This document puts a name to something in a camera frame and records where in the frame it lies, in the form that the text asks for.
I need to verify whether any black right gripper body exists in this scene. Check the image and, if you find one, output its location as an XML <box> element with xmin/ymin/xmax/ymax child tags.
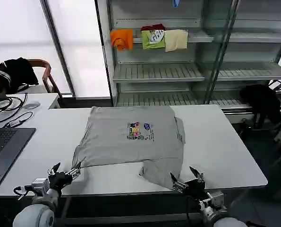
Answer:
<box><xmin>183</xmin><ymin>178</ymin><xmax>208</xmax><ymax>201</ymax></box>

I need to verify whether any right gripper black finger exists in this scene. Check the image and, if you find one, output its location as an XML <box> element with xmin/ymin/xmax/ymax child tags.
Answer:
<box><xmin>170</xmin><ymin>172</ymin><xmax>186</xmax><ymax>192</ymax></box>
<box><xmin>189</xmin><ymin>166</ymin><xmax>205</xmax><ymax>183</ymax></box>

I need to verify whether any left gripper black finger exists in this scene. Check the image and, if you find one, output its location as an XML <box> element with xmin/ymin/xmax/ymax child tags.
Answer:
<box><xmin>65</xmin><ymin>165</ymin><xmax>83</xmax><ymax>179</ymax></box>
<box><xmin>47</xmin><ymin>162</ymin><xmax>61</xmax><ymax>176</ymax></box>

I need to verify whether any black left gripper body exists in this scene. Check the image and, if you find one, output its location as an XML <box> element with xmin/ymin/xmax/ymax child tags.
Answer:
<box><xmin>48</xmin><ymin>171</ymin><xmax>73</xmax><ymax>192</ymax></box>

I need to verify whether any grey printed t-shirt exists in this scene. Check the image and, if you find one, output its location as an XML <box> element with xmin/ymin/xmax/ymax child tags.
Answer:
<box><xmin>71</xmin><ymin>105</ymin><xmax>187</xmax><ymax>191</ymax></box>

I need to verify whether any dark grey laptop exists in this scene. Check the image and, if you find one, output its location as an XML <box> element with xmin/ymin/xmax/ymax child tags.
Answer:
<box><xmin>0</xmin><ymin>126</ymin><xmax>36</xmax><ymax>188</ymax></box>

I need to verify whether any round silver disc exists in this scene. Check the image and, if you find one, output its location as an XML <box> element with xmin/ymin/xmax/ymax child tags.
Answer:
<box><xmin>22</xmin><ymin>101</ymin><xmax>41</xmax><ymax>110</ymax></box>

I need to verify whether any plain black garment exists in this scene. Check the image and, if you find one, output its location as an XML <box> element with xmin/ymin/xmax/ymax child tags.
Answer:
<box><xmin>238</xmin><ymin>84</ymin><xmax>281</xmax><ymax>130</ymax></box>

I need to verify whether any brown wooden chair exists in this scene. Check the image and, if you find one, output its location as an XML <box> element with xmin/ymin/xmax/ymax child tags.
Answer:
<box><xmin>0</xmin><ymin>58</ymin><xmax>62</xmax><ymax>100</ymax></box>

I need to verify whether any black garment with white stripe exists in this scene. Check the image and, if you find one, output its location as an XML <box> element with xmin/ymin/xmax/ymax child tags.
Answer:
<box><xmin>0</xmin><ymin>57</ymin><xmax>40</xmax><ymax>95</ymax></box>

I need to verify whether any grey metal shelf rack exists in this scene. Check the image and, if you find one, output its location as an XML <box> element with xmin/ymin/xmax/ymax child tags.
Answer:
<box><xmin>94</xmin><ymin>0</ymin><xmax>281</xmax><ymax>116</ymax></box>

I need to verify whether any black folding rack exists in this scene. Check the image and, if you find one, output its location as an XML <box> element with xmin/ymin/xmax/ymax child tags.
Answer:
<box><xmin>267</xmin><ymin>66</ymin><xmax>281</xmax><ymax>96</ymax></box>

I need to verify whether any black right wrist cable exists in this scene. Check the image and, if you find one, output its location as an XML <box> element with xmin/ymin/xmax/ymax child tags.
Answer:
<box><xmin>185</xmin><ymin>195</ymin><xmax>204</xmax><ymax>227</ymax></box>

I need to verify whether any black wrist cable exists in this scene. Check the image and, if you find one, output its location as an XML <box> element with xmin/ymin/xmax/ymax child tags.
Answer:
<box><xmin>13</xmin><ymin>185</ymin><xmax>35</xmax><ymax>201</ymax></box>
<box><xmin>185</xmin><ymin>195</ymin><xmax>204</xmax><ymax>227</ymax></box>

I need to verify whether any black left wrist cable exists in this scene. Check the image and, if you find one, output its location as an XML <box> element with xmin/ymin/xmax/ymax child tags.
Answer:
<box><xmin>13</xmin><ymin>185</ymin><xmax>35</xmax><ymax>201</ymax></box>

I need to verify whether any black cable with adapter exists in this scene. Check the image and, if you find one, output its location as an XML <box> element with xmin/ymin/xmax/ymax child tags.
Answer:
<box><xmin>0</xmin><ymin>111</ymin><xmax>34</xmax><ymax>129</ymax></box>

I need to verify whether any coiled black cable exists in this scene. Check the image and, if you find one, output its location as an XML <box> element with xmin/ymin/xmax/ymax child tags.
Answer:
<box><xmin>0</xmin><ymin>92</ymin><xmax>29</xmax><ymax>114</ymax></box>

